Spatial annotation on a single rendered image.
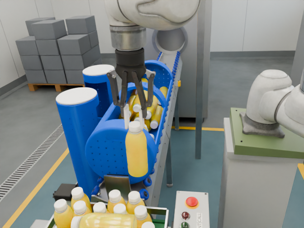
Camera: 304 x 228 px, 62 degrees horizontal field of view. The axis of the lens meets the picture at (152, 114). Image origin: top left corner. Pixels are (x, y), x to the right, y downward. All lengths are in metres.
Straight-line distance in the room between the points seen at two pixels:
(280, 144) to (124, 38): 0.86
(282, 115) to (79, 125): 1.23
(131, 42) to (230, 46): 5.52
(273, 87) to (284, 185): 0.48
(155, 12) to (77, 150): 1.55
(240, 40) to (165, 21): 5.66
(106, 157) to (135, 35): 0.56
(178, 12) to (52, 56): 4.38
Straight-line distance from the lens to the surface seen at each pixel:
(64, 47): 4.60
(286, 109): 1.11
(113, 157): 1.03
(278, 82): 1.16
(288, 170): 1.32
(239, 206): 1.46
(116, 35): 0.63
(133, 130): 0.74
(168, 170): 2.32
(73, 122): 1.77
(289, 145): 1.25
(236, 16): 5.99
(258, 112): 1.21
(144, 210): 0.84
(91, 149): 1.04
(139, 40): 0.64
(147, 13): 0.47
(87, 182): 2.07
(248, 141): 1.20
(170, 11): 0.44
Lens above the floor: 1.71
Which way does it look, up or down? 28 degrees down
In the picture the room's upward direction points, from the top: 4 degrees counter-clockwise
